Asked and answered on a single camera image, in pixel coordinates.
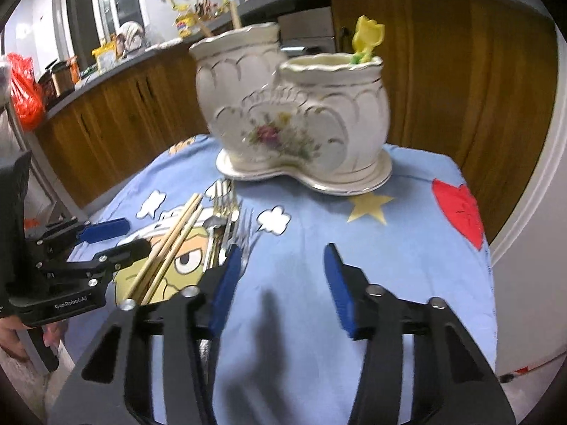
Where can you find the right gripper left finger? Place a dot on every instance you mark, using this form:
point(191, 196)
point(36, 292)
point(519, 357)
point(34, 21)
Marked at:
point(112, 381)

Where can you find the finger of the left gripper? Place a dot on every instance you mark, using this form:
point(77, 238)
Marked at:
point(67, 233)
point(100, 267)

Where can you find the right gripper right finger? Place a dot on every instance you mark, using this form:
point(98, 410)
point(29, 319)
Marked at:
point(452, 383)

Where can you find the wooden chopstick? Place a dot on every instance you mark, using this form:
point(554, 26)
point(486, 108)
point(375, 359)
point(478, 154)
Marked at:
point(149, 276)
point(175, 258)
point(236, 21)
point(163, 245)

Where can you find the silver fork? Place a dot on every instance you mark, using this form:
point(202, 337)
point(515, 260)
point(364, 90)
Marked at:
point(241, 232)

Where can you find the silver spoon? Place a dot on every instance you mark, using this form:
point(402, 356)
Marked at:
point(211, 225)

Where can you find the kitchen window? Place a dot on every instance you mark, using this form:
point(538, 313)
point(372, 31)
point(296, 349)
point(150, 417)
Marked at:
point(87, 24)

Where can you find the wooden kitchen cabinets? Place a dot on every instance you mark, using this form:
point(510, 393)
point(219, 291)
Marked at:
point(474, 80)

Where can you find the red plastic bag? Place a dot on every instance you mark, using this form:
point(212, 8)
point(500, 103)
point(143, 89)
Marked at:
point(26, 93)

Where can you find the gold fork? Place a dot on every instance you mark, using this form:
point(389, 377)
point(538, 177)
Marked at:
point(225, 202)

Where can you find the blue cartoon tablecloth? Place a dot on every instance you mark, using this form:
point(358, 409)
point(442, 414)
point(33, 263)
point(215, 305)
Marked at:
point(284, 358)

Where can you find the wooden chopstick in holder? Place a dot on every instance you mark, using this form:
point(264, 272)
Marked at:
point(236, 21)

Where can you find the white ceramic utensil holder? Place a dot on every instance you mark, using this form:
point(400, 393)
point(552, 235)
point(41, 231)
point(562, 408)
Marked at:
point(317, 118)

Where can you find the stainless steel oven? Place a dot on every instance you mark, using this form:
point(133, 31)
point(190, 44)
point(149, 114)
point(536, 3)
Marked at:
point(307, 33)

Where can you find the yellow plastic utensil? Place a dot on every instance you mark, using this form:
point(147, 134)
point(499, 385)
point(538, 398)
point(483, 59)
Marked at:
point(369, 34)

